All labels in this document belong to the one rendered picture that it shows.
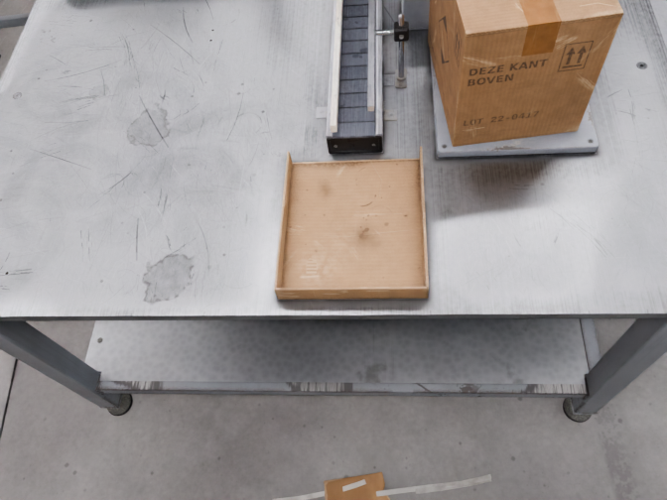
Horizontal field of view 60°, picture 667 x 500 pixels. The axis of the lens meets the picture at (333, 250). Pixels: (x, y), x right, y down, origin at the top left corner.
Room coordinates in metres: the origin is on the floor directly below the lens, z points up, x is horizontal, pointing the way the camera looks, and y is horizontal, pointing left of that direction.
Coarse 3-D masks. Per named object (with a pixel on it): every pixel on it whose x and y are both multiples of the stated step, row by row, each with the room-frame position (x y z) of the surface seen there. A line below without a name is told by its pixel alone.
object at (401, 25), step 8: (400, 16) 0.91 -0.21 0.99; (400, 24) 0.91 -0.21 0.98; (408, 24) 0.92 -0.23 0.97; (376, 32) 0.92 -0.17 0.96; (384, 32) 0.92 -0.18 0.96; (392, 32) 0.92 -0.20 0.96; (400, 32) 0.90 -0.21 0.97; (408, 32) 0.90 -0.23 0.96; (400, 40) 0.90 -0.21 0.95; (400, 48) 0.91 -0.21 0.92; (400, 56) 0.91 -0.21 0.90; (400, 64) 0.91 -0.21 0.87; (400, 72) 0.91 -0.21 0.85
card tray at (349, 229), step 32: (288, 160) 0.73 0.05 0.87; (384, 160) 0.71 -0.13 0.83; (416, 160) 0.69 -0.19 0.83; (288, 192) 0.67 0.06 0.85; (320, 192) 0.66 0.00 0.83; (352, 192) 0.64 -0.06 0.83; (384, 192) 0.63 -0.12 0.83; (416, 192) 0.62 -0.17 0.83; (288, 224) 0.60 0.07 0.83; (320, 224) 0.59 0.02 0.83; (352, 224) 0.57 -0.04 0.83; (384, 224) 0.56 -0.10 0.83; (416, 224) 0.55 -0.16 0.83; (288, 256) 0.54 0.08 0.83; (320, 256) 0.52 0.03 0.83; (352, 256) 0.51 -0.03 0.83; (384, 256) 0.50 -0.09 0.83; (416, 256) 0.48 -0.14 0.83; (288, 288) 0.45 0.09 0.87; (320, 288) 0.44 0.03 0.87; (352, 288) 0.43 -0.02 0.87; (384, 288) 0.42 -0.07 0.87; (416, 288) 0.41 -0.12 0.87
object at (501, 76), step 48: (432, 0) 0.96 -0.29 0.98; (480, 0) 0.76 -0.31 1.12; (528, 0) 0.74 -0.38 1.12; (576, 0) 0.71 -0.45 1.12; (432, 48) 0.93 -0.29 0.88; (480, 48) 0.69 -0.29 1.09; (528, 48) 0.68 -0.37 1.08; (576, 48) 0.67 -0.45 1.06; (480, 96) 0.69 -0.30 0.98; (528, 96) 0.68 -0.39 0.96; (576, 96) 0.67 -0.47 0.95
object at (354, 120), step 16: (352, 0) 1.13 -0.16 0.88; (368, 0) 1.12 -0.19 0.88; (352, 16) 1.08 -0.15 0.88; (352, 32) 1.03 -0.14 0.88; (352, 48) 0.98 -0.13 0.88; (352, 64) 0.93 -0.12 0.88; (352, 80) 0.89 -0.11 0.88; (352, 96) 0.84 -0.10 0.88; (352, 112) 0.80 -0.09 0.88; (368, 112) 0.79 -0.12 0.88; (352, 128) 0.76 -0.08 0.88; (368, 128) 0.75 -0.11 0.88
